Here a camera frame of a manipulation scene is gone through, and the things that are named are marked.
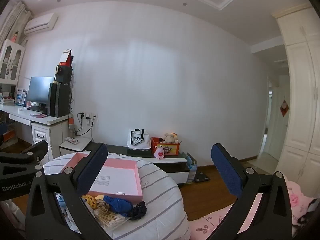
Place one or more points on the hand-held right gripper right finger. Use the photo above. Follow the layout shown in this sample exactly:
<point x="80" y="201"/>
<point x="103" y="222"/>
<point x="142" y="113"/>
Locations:
<point x="225" y="170"/>

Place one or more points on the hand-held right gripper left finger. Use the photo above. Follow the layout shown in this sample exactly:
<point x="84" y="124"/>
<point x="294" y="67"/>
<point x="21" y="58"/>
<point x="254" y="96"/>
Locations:
<point x="92" y="166"/>

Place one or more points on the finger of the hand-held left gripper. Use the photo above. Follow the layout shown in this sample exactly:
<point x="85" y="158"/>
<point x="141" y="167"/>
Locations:
<point x="32" y="152"/>

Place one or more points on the pink cardboard box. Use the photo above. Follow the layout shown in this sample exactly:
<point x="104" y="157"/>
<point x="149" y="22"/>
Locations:
<point x="120" y="177"/>

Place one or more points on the yellow crocheted toy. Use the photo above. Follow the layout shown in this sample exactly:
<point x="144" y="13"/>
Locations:
<point x="91" y="201"/>

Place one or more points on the beige scrunchie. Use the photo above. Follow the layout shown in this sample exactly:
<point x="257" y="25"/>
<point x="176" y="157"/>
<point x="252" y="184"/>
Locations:
<point x="102" y="205"/>

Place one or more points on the bright blue scrunchie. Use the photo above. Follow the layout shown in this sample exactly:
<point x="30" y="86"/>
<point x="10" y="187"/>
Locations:
<point x="118" y="203"/>

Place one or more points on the bag of cotton swabs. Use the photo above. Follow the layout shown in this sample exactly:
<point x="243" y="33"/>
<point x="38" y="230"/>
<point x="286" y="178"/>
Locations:
<point x="110" y="218"/>

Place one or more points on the dark navy scrunchie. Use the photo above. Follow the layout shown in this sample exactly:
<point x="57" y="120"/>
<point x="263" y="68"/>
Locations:
<point x="137" y="210"/>

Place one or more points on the low white side cabinet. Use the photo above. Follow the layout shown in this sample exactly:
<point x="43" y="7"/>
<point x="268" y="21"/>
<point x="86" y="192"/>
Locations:
<point x="82" y="143"/>

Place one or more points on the black floor scale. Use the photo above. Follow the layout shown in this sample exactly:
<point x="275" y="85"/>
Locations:
<point x="201" y="177"/>

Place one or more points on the orange white box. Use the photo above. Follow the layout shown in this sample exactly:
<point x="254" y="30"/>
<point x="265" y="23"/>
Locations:
<point x="9" y="135"/>

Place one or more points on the small printed pouch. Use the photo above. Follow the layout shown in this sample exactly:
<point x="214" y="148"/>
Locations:
<point x="72" y="140"/>

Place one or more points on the blue packet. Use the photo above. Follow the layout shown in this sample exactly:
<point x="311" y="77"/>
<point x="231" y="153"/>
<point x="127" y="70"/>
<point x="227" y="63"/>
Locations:
<point x="191" y="166"/>

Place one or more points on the pink flat notebook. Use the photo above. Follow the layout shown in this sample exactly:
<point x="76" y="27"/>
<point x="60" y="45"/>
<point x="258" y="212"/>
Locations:
<point x="38" y="115"/>

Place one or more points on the white desk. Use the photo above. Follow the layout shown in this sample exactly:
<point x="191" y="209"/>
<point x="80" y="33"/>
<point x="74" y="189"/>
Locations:
<point x="22" y="113"/>

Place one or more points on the black keyboard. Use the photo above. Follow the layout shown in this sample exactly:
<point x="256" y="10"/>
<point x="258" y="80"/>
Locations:
<point x="35" y="109"/>

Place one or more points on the orange white hanging holder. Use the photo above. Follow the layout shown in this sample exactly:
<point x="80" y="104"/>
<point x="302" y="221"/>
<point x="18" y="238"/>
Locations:
<point x="71" y="122"/>

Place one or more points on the white tote bag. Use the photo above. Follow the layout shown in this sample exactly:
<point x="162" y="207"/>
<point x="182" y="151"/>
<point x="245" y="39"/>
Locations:
<point x="135" y="140"/>

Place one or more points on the black white tv stand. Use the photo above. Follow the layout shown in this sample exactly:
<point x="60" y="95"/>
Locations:
<point x="172" y="166"/>

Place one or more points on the orange storage box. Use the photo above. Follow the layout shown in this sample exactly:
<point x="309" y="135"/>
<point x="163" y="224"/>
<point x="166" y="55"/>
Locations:
<point x="172" y="150"/>

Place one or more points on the stack of books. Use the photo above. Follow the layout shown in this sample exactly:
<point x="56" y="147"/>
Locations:
<point x="7" y="101"/>

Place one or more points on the blue white bottles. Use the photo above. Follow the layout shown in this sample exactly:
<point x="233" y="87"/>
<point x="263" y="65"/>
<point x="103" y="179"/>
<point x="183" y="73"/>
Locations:
<point x="20" y="97"/>

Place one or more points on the pink bed sheet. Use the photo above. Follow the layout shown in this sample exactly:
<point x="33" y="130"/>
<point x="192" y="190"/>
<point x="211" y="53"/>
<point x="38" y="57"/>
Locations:
<point x="215" y="226"/>

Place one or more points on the black computer tower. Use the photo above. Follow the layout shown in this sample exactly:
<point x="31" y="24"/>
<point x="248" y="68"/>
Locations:
<point x="58" y="100"/>

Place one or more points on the black computer monitor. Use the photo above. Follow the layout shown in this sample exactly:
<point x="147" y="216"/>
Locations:
<point x="40" y="90"/>

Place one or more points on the beige plush toy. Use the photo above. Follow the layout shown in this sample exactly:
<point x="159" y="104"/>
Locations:
<point x="170" y="138"/>

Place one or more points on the white door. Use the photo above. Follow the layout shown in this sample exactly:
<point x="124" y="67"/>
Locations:
<point x="277" y="130"/>

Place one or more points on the pink heart toy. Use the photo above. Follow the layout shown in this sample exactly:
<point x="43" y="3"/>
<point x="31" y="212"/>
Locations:
<point x="159" y="152"/>

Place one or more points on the round striped table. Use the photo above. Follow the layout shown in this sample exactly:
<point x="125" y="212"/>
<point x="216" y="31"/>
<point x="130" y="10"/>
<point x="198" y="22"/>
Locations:
<point x="162" y="205"/>

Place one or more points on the pink printed cloth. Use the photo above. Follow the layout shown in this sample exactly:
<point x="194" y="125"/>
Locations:
<point x="297" y="195"/>

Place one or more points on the red door decoration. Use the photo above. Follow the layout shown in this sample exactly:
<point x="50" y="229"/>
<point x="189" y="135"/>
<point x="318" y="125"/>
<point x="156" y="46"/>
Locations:
<point x="284" y="108"/>

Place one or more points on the white glass door cabinet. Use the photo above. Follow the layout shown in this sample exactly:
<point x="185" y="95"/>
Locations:
<point x="12" y="62"/>

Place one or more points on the dark cloth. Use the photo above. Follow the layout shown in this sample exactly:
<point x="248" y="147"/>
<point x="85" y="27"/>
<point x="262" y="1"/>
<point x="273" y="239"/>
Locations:
<point x="308" y="212"/>

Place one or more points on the red white calendar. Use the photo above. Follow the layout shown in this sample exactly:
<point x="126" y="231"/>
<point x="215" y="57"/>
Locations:
<point x="65" y="57"/>

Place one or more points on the white wardrobe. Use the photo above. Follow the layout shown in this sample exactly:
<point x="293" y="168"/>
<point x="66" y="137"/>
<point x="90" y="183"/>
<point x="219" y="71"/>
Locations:
<point x="302" y="105"/>

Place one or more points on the small pink doll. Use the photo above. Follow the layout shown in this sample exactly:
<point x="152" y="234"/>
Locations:
<point x="15" y="37"/>

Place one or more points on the white air conditioner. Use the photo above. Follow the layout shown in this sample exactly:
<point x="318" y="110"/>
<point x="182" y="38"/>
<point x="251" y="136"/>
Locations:
<point x="41" y="23"/>

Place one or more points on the wall socket panel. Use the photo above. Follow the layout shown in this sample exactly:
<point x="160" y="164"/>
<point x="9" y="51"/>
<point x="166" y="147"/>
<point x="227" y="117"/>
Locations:
<point x="90" y="116"/>

